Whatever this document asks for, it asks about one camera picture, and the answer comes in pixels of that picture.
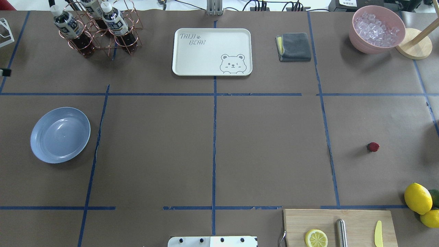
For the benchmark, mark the red strawberry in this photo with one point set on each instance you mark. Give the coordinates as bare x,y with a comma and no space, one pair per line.
373,147

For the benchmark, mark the light blue plate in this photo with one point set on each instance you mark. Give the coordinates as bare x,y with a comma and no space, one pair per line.
60,135

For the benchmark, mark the cream bear tray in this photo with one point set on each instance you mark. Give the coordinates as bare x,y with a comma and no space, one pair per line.
212,52

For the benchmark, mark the grey folded cloth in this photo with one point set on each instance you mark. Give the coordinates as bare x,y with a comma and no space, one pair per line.
293,47

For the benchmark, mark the dark tea bottle two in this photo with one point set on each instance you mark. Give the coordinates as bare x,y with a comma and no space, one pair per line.
116,23

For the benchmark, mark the lemon half slice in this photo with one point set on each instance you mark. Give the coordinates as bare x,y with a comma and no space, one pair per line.
316,238

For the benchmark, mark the steel knife sharpener rod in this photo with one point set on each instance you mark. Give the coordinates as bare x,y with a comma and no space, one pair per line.
341,233

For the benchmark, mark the dark tea bottle three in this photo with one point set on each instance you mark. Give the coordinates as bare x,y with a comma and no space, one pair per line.
94,10

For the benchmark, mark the dark tea bottle one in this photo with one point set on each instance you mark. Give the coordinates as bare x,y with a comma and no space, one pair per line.
72,30

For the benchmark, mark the pink bowl of ice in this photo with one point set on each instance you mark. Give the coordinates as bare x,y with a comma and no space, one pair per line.
375,29

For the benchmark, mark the yellow plastic knife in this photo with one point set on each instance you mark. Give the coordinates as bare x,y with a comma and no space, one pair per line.
378,238

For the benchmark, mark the wooden cup stand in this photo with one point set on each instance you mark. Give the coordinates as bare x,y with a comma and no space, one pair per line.
416,44

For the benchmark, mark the yellow lemon near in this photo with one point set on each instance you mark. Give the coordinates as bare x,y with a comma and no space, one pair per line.
418,198

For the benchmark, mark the yellow lemon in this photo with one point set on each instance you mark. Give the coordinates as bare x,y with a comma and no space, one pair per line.
418,198
430,219

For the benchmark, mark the green lime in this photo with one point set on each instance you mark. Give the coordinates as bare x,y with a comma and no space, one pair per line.
434,193

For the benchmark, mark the yellow lemon far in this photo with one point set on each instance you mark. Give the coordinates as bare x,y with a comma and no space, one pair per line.
430,219

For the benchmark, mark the aluminium frame post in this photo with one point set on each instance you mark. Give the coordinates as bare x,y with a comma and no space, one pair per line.
214,7

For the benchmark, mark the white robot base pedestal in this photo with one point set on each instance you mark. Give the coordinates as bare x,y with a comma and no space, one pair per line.
213,241

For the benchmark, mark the copper wire bottle rack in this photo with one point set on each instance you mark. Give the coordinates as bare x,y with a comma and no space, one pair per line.
85,12

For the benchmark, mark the white wire cup rack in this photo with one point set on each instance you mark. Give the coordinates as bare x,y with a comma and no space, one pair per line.
6,36

